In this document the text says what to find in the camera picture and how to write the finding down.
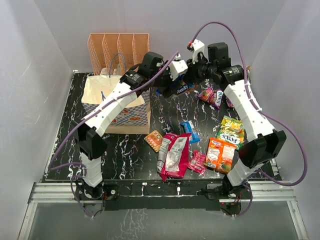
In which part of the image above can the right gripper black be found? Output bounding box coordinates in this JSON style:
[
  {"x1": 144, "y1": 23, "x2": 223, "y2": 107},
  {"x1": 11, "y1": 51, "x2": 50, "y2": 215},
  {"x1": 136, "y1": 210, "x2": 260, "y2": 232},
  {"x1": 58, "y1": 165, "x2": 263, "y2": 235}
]
[{"x1": 183, "y1": 55, "x2": 217, "y2": 86}]

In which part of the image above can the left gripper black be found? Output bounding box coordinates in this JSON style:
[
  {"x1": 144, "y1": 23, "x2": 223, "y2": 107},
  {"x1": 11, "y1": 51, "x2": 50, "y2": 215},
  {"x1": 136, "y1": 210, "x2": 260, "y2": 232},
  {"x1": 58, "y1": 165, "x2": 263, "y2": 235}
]
[{"x1": 150, "y1": 62, "x2": 182, "y2": 98}]

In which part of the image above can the blue Slendy snack bag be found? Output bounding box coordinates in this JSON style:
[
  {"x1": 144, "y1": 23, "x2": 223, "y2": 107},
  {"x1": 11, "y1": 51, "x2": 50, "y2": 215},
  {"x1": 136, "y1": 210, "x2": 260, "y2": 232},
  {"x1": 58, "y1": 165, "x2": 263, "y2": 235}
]
[{"x1": 156, "y1": 78, "x2": 198, "y2": 98}]

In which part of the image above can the white checkered paper bag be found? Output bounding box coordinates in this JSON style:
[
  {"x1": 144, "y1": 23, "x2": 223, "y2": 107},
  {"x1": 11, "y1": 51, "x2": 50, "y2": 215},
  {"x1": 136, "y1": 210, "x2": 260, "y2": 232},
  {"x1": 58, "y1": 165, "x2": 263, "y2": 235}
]
[{"x1": 81, "y1": 74, "x2": 151, "y2": 136}]

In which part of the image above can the magenta silver snack bag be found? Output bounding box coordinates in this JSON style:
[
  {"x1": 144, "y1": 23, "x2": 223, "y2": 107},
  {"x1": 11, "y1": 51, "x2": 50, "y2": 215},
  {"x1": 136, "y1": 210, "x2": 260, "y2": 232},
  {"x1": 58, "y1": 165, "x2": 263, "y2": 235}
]
[{"x1": 157, "y1": 133, "x2": 191, "y2": 182}]

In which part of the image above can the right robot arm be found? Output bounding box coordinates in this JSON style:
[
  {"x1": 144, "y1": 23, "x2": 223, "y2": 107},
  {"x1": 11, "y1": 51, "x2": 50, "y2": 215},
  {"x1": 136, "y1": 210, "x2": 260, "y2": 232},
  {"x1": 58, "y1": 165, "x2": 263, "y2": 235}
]
[{"x1": 184, "y1": 40, "x2": 287, "y2": 199}]

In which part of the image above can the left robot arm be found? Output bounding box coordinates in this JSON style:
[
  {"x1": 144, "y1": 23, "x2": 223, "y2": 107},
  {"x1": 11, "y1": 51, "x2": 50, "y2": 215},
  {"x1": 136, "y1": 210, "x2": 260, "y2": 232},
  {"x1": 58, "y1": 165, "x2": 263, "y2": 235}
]
[{"x1": 73, "y1": 52, "x2": 179, "y2": 200}]

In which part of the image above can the purple Fox's bag left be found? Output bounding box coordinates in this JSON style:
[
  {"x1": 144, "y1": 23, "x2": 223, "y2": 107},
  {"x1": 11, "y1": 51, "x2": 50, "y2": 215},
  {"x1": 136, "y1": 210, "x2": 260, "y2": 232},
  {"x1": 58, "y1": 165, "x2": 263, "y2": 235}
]
[{"x1": 197, "y1": 87, "x2": 224, "y2": 110}]

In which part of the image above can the green Fox's candy bag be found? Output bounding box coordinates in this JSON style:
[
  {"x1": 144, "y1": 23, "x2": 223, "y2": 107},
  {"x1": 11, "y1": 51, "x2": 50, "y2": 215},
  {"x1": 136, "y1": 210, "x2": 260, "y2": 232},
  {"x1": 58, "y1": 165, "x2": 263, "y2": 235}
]
[{"x1": 216, "y1": 115, "x2": 245, "y2": 151}]

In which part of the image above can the orange Fox's candy bag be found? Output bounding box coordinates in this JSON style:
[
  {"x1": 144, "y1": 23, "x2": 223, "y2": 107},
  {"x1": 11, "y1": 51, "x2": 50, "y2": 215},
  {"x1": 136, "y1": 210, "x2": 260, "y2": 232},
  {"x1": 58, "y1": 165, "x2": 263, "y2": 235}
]
[{"x1": 204, "y1": 138, "x2": 237, "y2": 174}]

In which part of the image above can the orange cracker pack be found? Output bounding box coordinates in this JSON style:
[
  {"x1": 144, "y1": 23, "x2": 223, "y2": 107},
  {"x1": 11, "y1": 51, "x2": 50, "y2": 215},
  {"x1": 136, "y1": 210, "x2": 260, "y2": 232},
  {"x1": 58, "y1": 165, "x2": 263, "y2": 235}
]
[{"x1": 144, "y1": 130, "x2": 163, "y2": 153}]

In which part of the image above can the blue wafer bar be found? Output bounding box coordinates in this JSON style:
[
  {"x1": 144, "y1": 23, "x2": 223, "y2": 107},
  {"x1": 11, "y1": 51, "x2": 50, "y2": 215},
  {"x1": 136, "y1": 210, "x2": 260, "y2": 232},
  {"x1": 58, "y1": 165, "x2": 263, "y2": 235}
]
[{"x1": 180, "y1": 120, "x2": 200, "y2": 144}]

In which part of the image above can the orange plastic file organizer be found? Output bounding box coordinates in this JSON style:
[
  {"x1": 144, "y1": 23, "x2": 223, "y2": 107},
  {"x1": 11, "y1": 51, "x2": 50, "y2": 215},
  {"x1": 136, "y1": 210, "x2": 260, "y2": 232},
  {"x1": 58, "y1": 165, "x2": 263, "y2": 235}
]
[{"x1": 87, "y1": 33, "x2": 150, "y2": 75}]

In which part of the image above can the pink candy pack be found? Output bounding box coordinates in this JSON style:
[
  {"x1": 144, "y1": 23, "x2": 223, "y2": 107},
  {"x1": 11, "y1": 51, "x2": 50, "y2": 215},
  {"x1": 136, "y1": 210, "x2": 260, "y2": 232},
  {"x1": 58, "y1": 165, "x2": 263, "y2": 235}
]
[{"x1": 187, "y1": 150, "x2": 207, "y2": 175}]

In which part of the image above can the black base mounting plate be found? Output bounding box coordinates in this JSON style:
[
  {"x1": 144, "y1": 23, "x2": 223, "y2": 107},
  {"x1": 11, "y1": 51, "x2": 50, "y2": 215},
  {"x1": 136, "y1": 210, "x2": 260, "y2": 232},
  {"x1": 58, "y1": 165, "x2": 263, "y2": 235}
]
[{"x1": 71, "y1": 179, "x2": 253, "y2": 215}]

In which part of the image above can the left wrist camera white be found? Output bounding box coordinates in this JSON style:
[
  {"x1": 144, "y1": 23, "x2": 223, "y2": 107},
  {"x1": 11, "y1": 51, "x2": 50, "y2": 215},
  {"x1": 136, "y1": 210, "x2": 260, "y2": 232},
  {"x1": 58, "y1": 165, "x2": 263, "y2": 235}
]
[{"x1": 168, "y1": 53, "x2": 188, "y2": 81}]

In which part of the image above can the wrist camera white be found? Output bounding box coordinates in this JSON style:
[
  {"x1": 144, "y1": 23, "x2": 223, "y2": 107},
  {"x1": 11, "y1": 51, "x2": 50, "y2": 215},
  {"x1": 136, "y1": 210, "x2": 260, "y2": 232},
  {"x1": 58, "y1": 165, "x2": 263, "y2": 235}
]
[
  {"x1": 187, "y1": 39, "x2": 205, "y2": 64},
  {"x1": 168, "y1": 53, "x2": 188, "y2": 81}
]

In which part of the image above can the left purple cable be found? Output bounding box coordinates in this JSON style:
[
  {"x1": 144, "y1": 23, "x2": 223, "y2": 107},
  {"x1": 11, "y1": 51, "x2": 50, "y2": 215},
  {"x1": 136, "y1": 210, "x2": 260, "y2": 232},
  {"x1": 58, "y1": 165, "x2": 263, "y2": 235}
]
[{"x1": 47, "y1": 51, "x2": 180, "y2": 218}]

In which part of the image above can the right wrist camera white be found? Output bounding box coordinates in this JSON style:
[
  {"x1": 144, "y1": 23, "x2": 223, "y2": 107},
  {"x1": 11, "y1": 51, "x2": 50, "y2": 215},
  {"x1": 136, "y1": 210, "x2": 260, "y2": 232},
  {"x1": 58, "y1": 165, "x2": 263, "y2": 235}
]
[{"x1": 187, "y1": 39, "x2": 205, "y2": 64}]

